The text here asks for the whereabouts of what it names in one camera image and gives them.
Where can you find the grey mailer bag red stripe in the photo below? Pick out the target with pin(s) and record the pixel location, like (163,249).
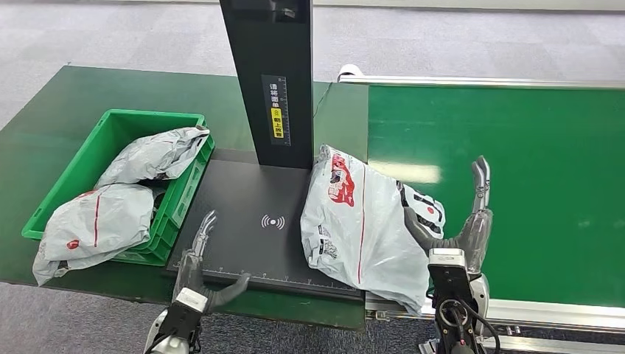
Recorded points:
(117,215)

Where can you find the green plastic crate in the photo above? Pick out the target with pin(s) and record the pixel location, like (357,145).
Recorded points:
(112,127)

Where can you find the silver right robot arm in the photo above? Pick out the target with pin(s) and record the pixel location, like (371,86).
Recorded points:
(482,298)

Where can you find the white conveyor end roller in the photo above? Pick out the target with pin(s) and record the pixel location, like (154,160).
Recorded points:
(349,70)

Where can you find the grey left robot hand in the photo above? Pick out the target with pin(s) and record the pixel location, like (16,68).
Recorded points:
(190,273)

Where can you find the grey mailer bag black print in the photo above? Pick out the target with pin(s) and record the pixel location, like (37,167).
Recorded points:
(371,229)

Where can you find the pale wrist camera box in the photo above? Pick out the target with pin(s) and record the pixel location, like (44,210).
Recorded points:
(191,299)
(447,257)

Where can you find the aluminium conveyor side rail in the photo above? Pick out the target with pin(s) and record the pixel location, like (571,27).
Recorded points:
(561,315)
(488,81)

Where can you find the black yellow column label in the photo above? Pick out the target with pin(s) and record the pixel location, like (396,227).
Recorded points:
(277,122)

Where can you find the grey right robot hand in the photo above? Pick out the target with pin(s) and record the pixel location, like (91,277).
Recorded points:
(477,239)

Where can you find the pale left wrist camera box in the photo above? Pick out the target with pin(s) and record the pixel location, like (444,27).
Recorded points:
(191,299)

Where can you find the green conveyor belt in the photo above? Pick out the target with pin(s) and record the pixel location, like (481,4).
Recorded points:
(561,146)

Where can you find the black scanner machine with column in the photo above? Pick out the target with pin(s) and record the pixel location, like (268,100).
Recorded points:
(254,195)

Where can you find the crumpled plain grey mailer bag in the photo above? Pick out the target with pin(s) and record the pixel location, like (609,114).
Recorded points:
(151,156)

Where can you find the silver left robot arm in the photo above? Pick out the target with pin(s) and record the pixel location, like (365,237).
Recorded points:
(168,348)

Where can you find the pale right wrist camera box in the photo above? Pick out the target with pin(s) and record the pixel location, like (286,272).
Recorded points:
(447,257)

